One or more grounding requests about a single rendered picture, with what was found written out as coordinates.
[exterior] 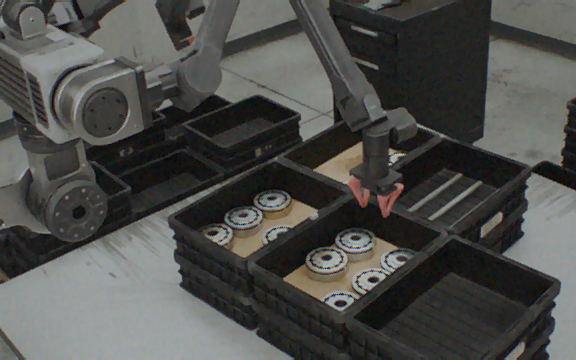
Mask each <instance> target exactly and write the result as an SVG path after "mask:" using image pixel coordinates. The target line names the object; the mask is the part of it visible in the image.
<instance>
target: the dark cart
mask: <svg viewBox="0 0 576 360"><path fill-rule="evenodd" d="M401 2H402V3H401V4H399V5H394V6H388V7H383V8H380V9H378V10H376V11H372V10H369V9H365V8H362V7H361V6H363V5H365V4H367V3H369V0H329V16H330V18H331V20H332V21H333V23H334V25H335V27H336V29H337V31H338V33H339V35H340V37H341V39H342V41H343V43H345V45H346V47H347V48H348V50H349V52H350V54H351V56H352V58H353V60H354V61H355V63H356V65H357V66H358V67H359V69H360V70H361V71H362V72H363V73H364V75H365V77H366V79H367V82H368V84H369V85H370V84H371V85H372V87H373V89H374V91H375V93H376V95H377V96H378V98H379V101H380V107H381V109H383V110H385V111H391V110H394V109H398V108H402V107H404V108H406V109H407V111H408V113H409V114H410V115H412V116H413V117H414V119H415V120H416V123H418V124H420V125H422V126H425V127H427V128H430V129H432V130H434V131H437V132H439V133H442V134H444V136H446V137H449V138H451V139H454V140H457V141H460V142H463V143H466V144H469V145H472V146H473V143H475V142H476V141H478V140H480V139H482V138H483V134H484V119H485V104H486V90H487V76H488V62H489V47H490V33H491V32H490V19H491V5H492V0H402V1H401ZM332 102H333V125H334V124H335V123H338V122H340V121H342V120H344V118H343V116H342V114H341V112H340V110H339V108H338V106H336V104H335V103H336V102H337V100H336V98H335V96H334V94H333V92H332Z"/></svg>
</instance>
